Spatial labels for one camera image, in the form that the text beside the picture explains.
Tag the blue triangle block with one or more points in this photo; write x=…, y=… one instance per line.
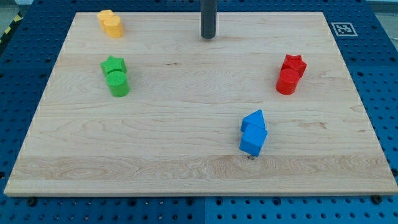
x=256, y=118

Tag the red star block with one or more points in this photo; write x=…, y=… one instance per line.
x=294, y=62

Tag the red cylinder block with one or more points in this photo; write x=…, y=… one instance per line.
x=287, y=81

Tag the green star block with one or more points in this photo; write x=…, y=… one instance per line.
x=113, y=64

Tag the light wooden board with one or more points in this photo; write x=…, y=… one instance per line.
x=178, y=130

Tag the yellow rounded block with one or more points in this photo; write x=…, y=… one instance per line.
x=113, y=27

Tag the yellow black hazard tape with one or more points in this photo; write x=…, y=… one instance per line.
x=11, y=29

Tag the green cylinder block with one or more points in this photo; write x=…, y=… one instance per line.
x=117, y=83

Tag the yellow heart block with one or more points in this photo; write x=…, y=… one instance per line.
x=104, y=15

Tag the black bolt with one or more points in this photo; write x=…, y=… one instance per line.
x=31, y=202
x=376, y=199

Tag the black bolt front right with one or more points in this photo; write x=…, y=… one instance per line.
x=376, y=199

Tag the blue cube block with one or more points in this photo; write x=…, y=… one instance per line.
x=253, y=139

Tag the white fiducial marker tag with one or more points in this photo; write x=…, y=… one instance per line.
x=344, y=29

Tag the black bolt front left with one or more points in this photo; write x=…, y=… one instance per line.
x=31, y=202

